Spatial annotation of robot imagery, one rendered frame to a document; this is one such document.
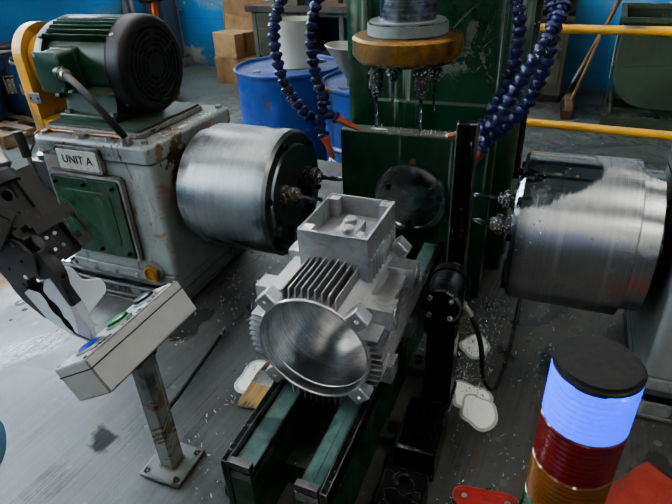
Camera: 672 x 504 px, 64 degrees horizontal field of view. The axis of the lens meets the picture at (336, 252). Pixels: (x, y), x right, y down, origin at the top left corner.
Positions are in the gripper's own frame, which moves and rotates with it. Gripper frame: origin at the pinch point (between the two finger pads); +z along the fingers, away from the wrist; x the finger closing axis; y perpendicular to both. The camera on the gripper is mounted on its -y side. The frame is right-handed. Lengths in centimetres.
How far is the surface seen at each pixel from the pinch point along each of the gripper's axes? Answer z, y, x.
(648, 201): 27, 46, -57
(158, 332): 5.4, 6.2, -3.5
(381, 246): 11.9, 25.8, -26.7
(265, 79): -27, 208, 89
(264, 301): 9.0, 13.6, -14.8
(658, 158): 154, 389, -50
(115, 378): 5.8, -2.0, -3.5
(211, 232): 2.6, 40.5, 13.2
